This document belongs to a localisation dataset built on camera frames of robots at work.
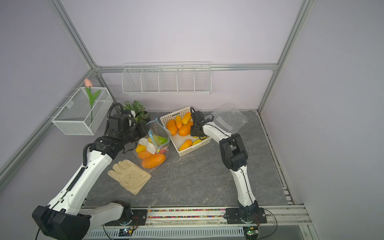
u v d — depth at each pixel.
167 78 0.97
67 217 0.37
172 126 1.04
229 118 1.03
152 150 0.81
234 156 0.58
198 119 0.83
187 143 0.96
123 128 0.56
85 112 0.83
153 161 0.86
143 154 0.91
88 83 0.80
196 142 0.98
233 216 0.73
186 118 1.12
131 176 0.87
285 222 0.73
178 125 1.06
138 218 0.72
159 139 0.85
